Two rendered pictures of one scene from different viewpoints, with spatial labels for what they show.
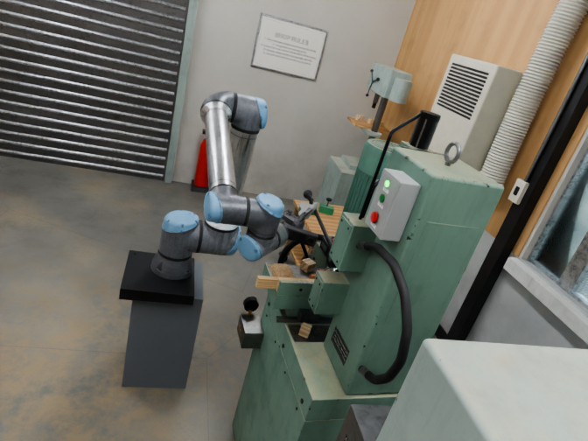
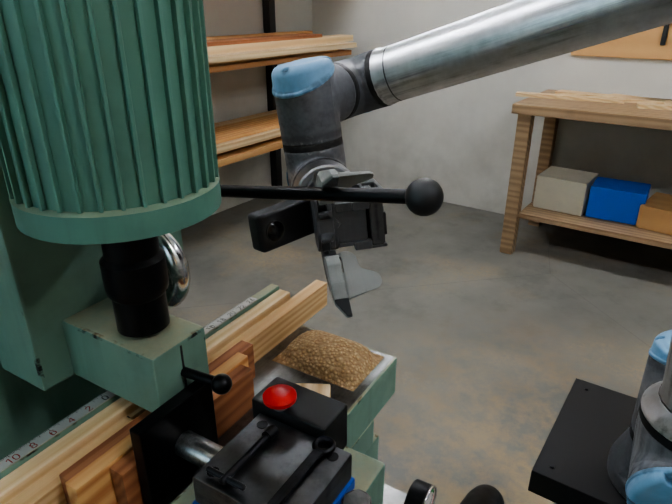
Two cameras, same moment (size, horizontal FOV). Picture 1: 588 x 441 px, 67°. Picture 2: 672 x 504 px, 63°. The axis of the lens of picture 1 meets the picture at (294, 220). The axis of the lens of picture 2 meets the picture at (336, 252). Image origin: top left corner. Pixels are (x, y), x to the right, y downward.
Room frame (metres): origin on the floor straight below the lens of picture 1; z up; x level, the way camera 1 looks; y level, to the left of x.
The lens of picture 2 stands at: (1.94, -0.37, 1.34)
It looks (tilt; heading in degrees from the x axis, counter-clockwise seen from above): 24 degrees down; 143
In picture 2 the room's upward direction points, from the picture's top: straight up
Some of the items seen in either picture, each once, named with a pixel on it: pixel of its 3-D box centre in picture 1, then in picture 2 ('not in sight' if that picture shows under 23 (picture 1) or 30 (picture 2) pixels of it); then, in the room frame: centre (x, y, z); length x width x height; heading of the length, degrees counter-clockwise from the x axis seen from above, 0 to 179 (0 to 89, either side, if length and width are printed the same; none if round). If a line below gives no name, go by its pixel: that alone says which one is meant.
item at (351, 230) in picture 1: (352, 241); not in sight; (1.19, -0.18, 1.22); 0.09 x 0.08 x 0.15; 22
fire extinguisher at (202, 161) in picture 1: (205, 160); not in sight; (4.10, 0.99, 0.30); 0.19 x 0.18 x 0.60; 18
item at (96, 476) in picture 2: not in sight; (173, 430); (1.49, -0.24, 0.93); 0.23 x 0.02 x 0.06; 112
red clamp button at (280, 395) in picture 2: not in sight; (279, 396); (1.60, -0.18, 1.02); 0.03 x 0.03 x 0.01
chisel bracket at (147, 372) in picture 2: not in sight; (138, 355); (1.43, -0.25, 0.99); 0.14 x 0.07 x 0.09; 22
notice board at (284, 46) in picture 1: (289, 48); not in sight; (4.36, 0.46, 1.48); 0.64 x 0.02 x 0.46; 108
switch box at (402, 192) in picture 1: (391, 205); not in sight; (1.10, -0.23, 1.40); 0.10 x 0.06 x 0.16; 22
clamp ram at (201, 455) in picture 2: not in sight; (201, 451); (1.55, -0.24, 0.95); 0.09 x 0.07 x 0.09; 112
